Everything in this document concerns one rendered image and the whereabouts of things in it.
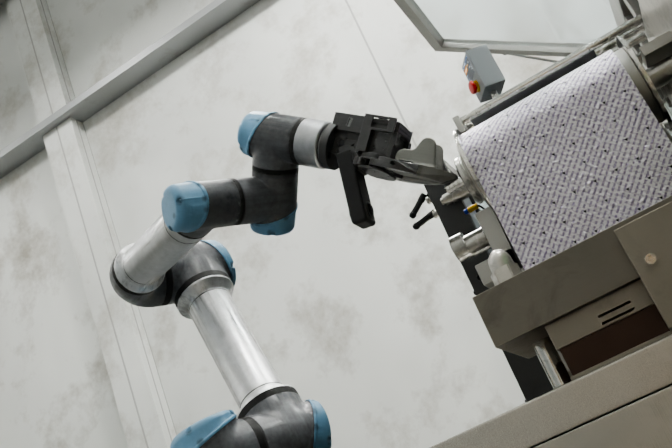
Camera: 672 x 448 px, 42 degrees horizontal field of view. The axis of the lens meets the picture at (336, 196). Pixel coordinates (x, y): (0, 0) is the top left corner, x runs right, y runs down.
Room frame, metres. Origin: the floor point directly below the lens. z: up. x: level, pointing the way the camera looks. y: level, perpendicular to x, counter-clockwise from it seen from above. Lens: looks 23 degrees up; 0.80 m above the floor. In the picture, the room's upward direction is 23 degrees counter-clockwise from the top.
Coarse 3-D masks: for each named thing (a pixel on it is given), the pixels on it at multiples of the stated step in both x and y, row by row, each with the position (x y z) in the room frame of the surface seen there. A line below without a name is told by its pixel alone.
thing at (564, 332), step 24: (624, 288) 0.90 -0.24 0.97; (576, 312) 0.92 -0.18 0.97; (600, 312) 0.91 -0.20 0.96; (624, 312) 0.91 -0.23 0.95; (648, 312) 0.90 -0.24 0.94; (552, 336) 0.93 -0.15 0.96; (576, 336) 0.92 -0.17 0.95; (600, 336) 0.92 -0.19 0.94; (624, 336) 0.91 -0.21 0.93; (648, 336) 0.90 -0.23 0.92; (576, 360) 0.93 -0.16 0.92; (600, 360) 0.92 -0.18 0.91
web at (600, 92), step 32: (608, 64) 1.05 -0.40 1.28; (544, 96) 1.08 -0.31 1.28; (576, 96) 1.06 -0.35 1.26; (608, 96) 1.05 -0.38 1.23; (640, 96) 1.04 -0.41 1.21; (480, 128) 1.12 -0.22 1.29; (512, 128) 1.09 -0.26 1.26; (544, 128) 1.08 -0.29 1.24; (576, 128) 1.07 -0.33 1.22; (480, 160) 1.11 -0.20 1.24; (512, 160) 1.10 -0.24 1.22
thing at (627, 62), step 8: (624, 56) 1.05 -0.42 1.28; (624, 64) 1.05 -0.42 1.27; (632, 64) 1.05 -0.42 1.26; (632, 72) 1.05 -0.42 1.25; (632, 80) 1.05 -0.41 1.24; (640, 80) 1.05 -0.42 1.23; (640, 88) 1.05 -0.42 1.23; (648, 88) 1.05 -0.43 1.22; (648, 96) 1.06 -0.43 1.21; (648, 104) 1.07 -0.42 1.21; (656, 104) 1.07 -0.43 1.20; (656, 112) 1.08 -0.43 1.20; (456, 144) 1.14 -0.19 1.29; (480, 192) 1.13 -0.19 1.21
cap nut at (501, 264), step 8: (496, 256) 0.94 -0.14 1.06; (504, 256) 0.94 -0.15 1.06; (496, 264) 0.94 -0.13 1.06; (504, 264) 0.94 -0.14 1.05; (512, 264) 0.94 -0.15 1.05; (496, 272) 0.94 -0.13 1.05; (504, 272) 0.94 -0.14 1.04; (512, 272) 0.94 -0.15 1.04; (520, 272) 0.95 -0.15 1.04; (496, 280) 0.95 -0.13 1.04; (504, 280) 0.94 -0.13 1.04
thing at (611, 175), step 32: (608, 128) 1.06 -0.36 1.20; (640, 128) 1.05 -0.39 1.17; (544, 160) 1.09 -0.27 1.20; (576, 160) 1.08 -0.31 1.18; (608, 160) 1.07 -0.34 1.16; (640, 160) 1.06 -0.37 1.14; (512, 192) 1.10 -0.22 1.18; (544, 192) 1.09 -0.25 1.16; (576, 192) 1.08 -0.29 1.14; (608, 192) 1.07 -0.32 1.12; (640, 192) 1.06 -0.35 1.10; (512, 224) 1.11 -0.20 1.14; (544, 224) 1.10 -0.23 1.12; (576, 224) 1.09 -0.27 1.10; (608, 224) 1.08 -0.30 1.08; (544, 256) 1.10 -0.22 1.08
